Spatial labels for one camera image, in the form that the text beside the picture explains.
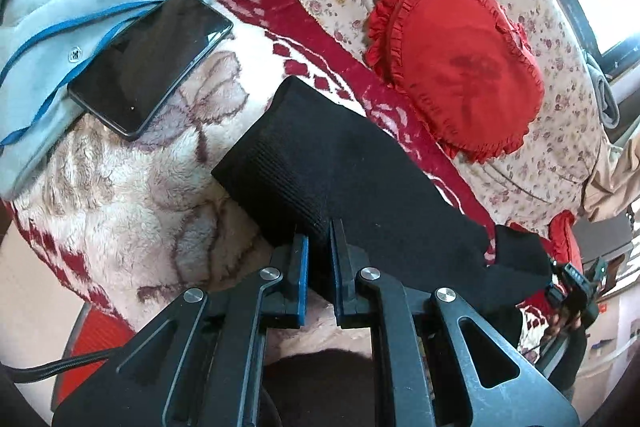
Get grey folded cloth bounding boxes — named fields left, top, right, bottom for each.
left=584, top=52, right=620, bottom=130

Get red white floral blanket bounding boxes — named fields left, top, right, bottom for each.
left=6, top=0, right=486, bottom=329

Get black pants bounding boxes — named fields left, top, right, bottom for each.
left=213, top=77, right=551, bottom=313

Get black smartphone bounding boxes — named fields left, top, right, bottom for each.
left=67, top=0, right=233, bottom=141

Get floral beige quilt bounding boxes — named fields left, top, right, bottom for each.
left=299, top=0, right=605, bottom=234

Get red heart-shaped pillow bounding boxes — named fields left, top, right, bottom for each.
left=364, top=0, right=544, bottom=162

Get right hand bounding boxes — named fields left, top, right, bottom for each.
left=541, top=310, right=582, bottom=345

